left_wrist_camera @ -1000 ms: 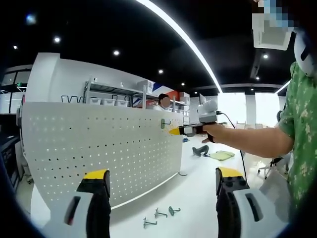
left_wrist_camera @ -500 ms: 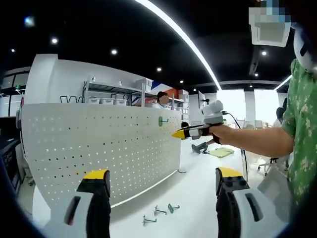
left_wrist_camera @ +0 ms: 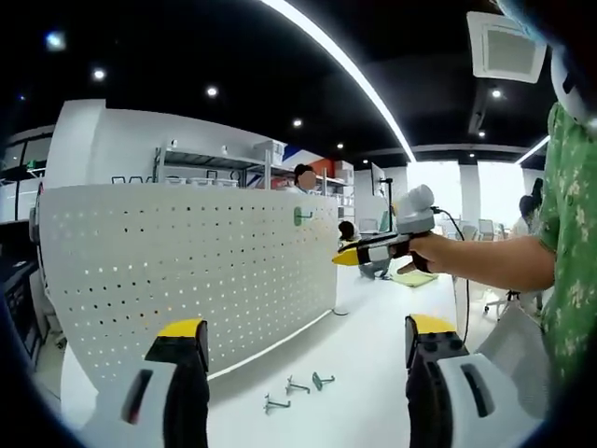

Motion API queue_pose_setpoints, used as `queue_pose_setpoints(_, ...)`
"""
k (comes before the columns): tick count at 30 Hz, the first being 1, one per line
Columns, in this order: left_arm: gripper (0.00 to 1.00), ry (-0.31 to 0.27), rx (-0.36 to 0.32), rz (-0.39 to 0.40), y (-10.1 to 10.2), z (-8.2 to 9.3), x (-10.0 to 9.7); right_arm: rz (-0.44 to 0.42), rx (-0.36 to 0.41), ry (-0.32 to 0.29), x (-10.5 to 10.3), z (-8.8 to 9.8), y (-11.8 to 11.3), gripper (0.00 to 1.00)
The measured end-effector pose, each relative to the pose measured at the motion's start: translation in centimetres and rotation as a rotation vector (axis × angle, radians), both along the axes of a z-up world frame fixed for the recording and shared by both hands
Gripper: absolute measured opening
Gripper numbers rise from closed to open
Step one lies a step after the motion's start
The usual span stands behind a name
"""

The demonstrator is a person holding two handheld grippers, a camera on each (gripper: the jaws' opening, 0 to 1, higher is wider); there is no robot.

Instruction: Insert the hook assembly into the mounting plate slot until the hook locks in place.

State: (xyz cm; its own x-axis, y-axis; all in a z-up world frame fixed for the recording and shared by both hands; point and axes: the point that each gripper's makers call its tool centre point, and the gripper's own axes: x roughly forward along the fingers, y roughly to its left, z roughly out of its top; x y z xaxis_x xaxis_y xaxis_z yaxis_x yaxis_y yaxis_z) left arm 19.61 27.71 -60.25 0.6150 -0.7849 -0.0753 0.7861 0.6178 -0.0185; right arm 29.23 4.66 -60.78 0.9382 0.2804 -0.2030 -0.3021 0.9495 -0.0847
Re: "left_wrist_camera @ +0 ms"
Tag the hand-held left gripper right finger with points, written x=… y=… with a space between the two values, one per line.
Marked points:
x=438 y=410

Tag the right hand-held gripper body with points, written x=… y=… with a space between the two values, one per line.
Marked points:
x=415 y=214

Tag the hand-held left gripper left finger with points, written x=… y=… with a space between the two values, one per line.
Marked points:
x=184 y=410

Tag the white perforated mounting plate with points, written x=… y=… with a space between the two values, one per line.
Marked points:
x=186 y=280

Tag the person's right hand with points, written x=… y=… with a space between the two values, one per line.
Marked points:
x=440 y=254

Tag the black tripod stand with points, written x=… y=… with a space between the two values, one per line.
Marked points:
x=388 y=205

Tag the yellow cloth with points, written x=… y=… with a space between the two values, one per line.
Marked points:
x=415 y=279

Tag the grey mesh office chair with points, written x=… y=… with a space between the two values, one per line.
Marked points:
x=513 y=354

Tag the white storage box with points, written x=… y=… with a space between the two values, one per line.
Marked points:
x=270 y=151

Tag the ceiling air conditioner unit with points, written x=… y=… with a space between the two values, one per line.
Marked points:
x=508 y=49

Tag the white worn device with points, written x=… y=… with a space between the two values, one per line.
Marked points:
x=578 y=107

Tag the dark furniture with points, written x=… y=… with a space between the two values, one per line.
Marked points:
x=18 y=289

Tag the long ceiling light strip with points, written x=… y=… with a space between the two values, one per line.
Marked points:
x=282 y=5

